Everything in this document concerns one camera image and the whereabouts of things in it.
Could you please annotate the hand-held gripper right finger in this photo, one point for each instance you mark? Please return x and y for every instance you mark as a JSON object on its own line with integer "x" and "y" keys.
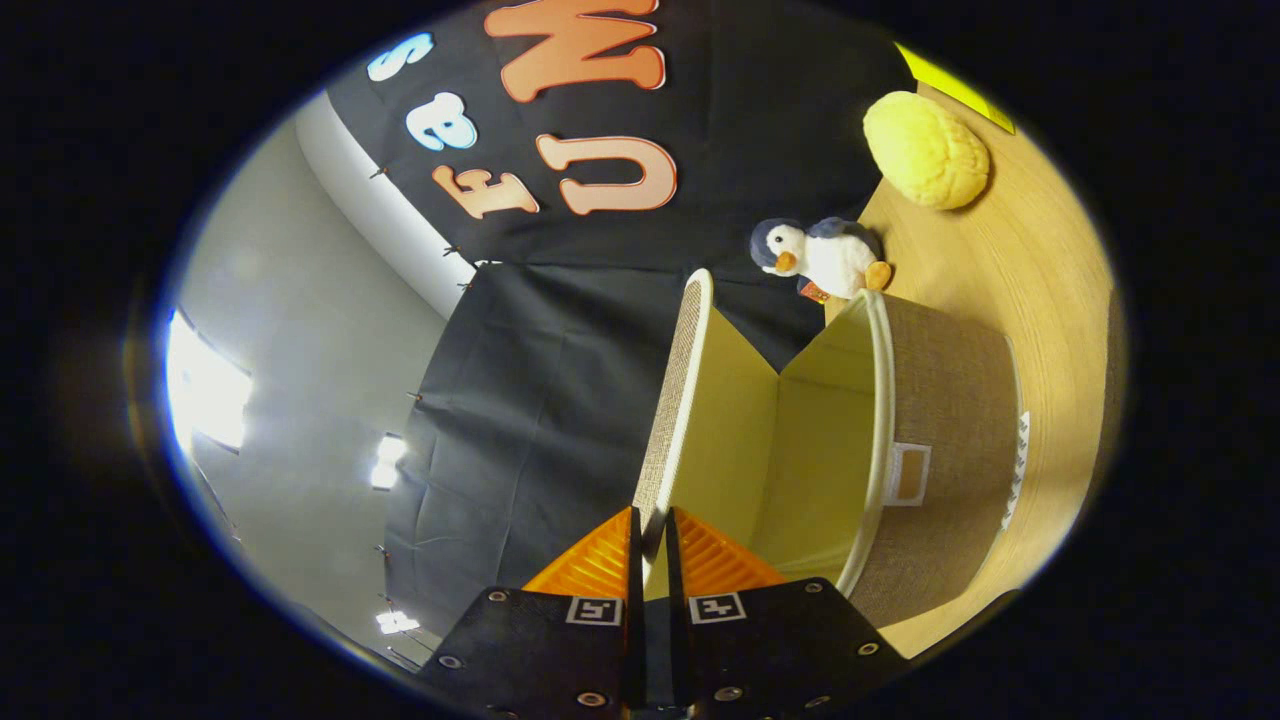
{"x": 677, "y": 640}

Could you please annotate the beige fabric storage box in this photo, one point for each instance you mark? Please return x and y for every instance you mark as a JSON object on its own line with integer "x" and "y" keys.
{"x": 950, "y": 400}

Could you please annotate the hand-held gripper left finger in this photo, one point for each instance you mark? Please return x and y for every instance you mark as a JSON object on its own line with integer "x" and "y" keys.
{"x": 637, "y": 640}

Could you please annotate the yellow round plush cushion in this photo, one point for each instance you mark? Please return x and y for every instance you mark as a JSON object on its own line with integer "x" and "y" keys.
{"x": 925, "y": 150}

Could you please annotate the black backdrop cloth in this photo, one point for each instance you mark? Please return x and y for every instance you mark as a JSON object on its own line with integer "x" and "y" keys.
{"x": 540, "y": 400}

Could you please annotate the ceiling light panel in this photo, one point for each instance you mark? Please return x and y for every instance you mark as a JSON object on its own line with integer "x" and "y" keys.
{"x": 387, "y": 462}
{"x": 205, "y": 385}
{"x": 397, "y": 622}

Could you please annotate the yellow book with red circle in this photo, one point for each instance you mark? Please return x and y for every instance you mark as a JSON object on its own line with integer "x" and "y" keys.
{"x": 960, "y": 92}

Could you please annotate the penguin plush toy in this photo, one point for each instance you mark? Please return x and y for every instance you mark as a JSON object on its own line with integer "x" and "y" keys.
{"x": 835, "y": 258}

